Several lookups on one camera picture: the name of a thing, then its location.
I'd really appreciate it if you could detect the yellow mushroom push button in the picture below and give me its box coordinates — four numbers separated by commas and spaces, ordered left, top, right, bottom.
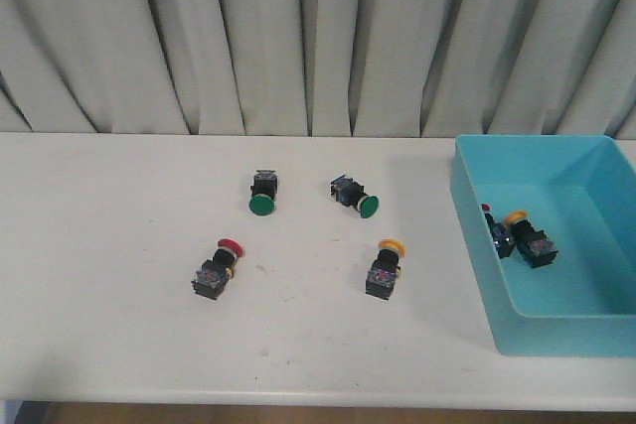
503, 210, 558, 268

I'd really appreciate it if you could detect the yellow push button near box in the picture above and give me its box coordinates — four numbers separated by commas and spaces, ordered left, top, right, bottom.
365, 238, 405, 300

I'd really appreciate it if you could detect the light blue plastic box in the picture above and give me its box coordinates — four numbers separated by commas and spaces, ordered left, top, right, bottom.
450, 135, 635, 357

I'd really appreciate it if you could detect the green push button left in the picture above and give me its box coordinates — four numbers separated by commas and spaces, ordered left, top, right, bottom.
248, 170, 278, 216

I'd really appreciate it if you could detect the red mushroom push button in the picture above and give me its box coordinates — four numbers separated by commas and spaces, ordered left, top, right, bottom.
191, 238, 244, 300

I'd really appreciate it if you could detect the white pleated curtain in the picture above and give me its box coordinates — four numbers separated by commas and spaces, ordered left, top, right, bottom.
1, 0, 635, 140

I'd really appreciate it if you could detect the green push button switch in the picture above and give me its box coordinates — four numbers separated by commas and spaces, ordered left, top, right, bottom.
330, 175, 380, 218

